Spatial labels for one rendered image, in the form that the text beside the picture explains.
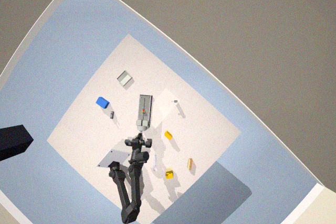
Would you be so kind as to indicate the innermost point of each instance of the blue box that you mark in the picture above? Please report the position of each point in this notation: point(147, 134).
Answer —
point(102, 102)

